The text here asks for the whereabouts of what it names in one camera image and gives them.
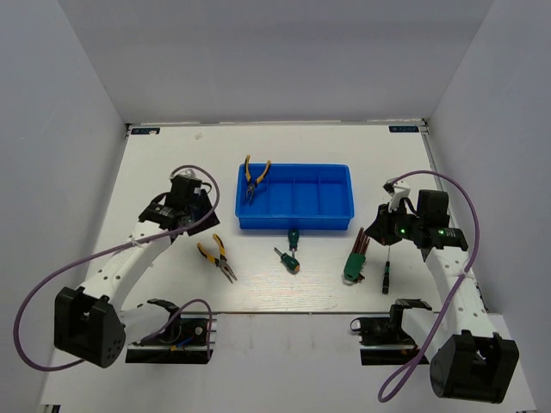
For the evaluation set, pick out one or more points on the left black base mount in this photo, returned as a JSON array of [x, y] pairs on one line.
[[192, 344]]

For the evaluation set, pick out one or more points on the green stubby phillips screwdriver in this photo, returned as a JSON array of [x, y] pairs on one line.
[[290, 263]]

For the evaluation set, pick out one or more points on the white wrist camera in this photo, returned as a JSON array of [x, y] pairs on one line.
[[398, 190], [186, 173]]

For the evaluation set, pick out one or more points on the right blue corner label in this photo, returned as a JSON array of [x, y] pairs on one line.
[[403, 129]]

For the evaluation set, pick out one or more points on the left blue corner label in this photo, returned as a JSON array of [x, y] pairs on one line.
[[145, 131]]

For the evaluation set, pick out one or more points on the blue compartment tray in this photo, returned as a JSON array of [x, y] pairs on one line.
[[303, 196]]

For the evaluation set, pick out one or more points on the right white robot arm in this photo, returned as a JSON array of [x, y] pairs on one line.
[[469, 359]]

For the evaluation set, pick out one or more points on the slim black green screwdriver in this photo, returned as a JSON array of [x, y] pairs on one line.
[[386, 275]]

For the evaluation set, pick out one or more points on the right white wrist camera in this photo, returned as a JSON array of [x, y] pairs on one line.
[[398, 190]]

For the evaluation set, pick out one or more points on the green stubby screwdriver near tray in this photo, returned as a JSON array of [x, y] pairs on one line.
[[293, 238]]

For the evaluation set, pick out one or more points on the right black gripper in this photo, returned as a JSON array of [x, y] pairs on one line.
[[380, 229]]

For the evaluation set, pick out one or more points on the green hex key set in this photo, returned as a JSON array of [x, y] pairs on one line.
[[356, 259]]

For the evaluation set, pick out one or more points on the yellow black combination pliers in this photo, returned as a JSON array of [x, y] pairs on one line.
[[251, 181]]

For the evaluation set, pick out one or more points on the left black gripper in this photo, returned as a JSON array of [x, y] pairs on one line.
[[212, 221]]

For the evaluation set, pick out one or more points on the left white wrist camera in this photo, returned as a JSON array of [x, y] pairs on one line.
[[186, 173]]

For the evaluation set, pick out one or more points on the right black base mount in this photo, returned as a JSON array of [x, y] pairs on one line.
[[381, 344]]

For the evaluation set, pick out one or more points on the yellow black needle-nose pliers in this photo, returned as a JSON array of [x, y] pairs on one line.
[[220, 261]]

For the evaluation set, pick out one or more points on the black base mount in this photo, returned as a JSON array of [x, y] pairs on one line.
[[381, 344], [192, 344]]

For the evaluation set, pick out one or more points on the blue corner label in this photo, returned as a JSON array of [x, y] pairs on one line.
[[145, 131], [403, 129]]

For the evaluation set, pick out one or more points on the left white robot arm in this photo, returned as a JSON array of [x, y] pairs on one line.
[[89, 321]]

